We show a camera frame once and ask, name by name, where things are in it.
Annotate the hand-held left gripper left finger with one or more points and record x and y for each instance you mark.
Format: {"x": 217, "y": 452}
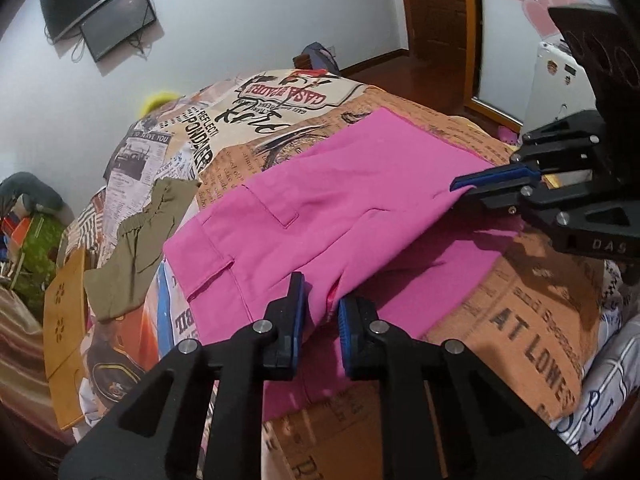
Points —
{"x": 298, "y": 310}

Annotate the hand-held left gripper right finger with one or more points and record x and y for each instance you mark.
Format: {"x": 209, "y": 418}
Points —
{"x": 345, "y": 331}

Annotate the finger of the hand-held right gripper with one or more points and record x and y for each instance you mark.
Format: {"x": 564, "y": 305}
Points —
{"x": 500, "y": 201}
{"x": 495, "y": 177}

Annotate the pink pants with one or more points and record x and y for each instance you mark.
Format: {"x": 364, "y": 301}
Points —
{"x": 325, "y": 195}

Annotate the pink slipper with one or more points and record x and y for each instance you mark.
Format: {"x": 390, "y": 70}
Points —
{"x": 507, "y": 135}

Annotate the white appliance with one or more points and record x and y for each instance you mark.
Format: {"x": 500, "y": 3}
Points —
{"x": 555, "y": 95}

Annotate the pink cartoon sticker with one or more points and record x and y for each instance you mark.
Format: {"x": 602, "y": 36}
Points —
{"x": 537, "y": 7}

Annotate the printed newspaper pattern blanket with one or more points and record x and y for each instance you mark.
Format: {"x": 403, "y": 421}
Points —
{"x": 525, "y": 320}

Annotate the brown wooden door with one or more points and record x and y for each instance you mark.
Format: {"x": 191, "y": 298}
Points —
{"x": 440, "y": 20}

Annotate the olive green garment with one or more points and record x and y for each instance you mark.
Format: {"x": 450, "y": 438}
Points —
{"x": 140, "y": 240}

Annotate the white blue printed sheet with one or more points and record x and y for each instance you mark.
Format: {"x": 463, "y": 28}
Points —
{"x": 615, "y": 360}

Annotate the blue grey bag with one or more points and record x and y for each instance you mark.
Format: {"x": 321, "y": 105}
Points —
{"x": 320, "y": 55}

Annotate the wooden lap tray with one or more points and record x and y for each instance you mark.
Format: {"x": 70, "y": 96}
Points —
{"x": 65, "y": 350}

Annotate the yellow foam tube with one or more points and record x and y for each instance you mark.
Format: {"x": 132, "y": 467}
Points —
{"x": 157, "y": 101}

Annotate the green patterned storage box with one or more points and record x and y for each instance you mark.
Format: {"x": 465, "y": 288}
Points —
{"x": 42, "y": 250}

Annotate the striped brown curtain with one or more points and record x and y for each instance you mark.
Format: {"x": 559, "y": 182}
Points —
{"x": 20, "y": 360}

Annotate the small black wall monitor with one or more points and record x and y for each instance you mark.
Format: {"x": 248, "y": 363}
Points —
{"x": 117, "y": 22}

